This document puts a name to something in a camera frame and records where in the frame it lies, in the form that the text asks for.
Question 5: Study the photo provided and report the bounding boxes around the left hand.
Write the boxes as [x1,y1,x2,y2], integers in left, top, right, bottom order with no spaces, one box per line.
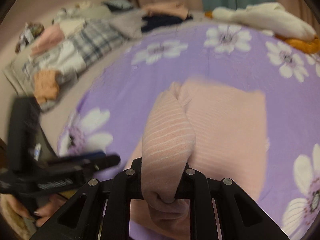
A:
[1,194,67,228]

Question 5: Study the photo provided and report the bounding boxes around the cream folded garment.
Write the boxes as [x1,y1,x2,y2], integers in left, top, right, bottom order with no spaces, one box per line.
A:
[59,18,86,38]

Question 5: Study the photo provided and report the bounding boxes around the plaid grey blanket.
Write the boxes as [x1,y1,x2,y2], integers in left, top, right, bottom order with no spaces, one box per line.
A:
[22,20,126,79]

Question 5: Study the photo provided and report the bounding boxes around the pink folded garment on blanket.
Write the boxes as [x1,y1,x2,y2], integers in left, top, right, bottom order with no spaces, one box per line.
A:
[30,24,65,56]

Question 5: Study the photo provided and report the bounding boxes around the folded dark navy clothes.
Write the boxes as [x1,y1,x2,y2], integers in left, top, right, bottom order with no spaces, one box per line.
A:
[140,15,193,33]

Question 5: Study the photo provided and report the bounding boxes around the folded pink clothes pile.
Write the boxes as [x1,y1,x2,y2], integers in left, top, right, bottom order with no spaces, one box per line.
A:
[142,2,189,20]

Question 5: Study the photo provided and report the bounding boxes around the pink striped knit garment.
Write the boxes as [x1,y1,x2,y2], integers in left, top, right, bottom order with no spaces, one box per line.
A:
[130,79,268,239]

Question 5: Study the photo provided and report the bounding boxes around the orange folded garment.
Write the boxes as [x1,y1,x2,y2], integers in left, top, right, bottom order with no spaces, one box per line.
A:
[34,69,61,104]

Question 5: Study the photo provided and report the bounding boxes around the striped blue pillow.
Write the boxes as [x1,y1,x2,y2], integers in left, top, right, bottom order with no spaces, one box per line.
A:
[102,0,134,12]

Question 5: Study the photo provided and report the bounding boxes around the purple floral quilt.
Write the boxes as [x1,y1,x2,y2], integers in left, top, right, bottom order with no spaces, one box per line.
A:
[57,24,319,239]

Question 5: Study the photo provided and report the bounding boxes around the grey pillow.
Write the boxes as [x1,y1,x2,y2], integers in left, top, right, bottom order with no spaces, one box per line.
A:
[108,9,146,39]

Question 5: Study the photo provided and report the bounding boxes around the white goose plush toy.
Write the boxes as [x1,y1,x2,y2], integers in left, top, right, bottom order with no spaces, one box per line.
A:
[204,2,319,54]

